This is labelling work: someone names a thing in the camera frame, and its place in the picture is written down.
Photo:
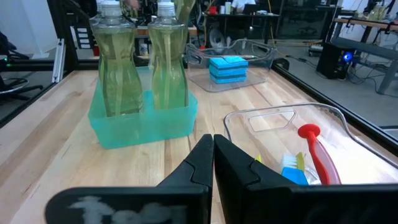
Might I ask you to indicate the red cup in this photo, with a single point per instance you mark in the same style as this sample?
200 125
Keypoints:
213 10

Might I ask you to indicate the red and pink dish brush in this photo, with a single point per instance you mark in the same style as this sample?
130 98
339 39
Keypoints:
317 155

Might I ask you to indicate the yellow-green soap pump bottle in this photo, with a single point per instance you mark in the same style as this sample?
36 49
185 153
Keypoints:
98 6
168 77
118 77

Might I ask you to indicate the silver aluminium extrusion bar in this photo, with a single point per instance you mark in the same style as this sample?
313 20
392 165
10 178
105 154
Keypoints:
59 62

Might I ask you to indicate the person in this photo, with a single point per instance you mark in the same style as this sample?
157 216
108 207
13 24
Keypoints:
245 4

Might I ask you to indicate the green translucent plastic bin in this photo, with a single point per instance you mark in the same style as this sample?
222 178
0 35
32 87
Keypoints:
140 130

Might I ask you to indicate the blue dish brush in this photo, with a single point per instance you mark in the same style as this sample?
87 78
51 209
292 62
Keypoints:
293 175

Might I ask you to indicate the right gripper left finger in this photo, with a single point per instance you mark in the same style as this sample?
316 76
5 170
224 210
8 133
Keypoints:
186 174

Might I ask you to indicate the green dish brush white bristles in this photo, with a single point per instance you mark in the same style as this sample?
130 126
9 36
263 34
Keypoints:
300 160

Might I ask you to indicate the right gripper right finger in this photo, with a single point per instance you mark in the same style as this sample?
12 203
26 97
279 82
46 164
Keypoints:
233 168

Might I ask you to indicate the clear plastic bin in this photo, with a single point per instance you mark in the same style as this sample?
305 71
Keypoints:
199 81
357 149

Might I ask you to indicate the black background desk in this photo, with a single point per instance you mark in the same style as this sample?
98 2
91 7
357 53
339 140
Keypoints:
236 15

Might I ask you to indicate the grey background desk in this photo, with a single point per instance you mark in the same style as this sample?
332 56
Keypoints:
373 53

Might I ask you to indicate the black office chair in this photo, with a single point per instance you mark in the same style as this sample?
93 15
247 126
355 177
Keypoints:
12 88

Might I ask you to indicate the black computer tower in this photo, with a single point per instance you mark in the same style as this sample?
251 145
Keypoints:
329 62

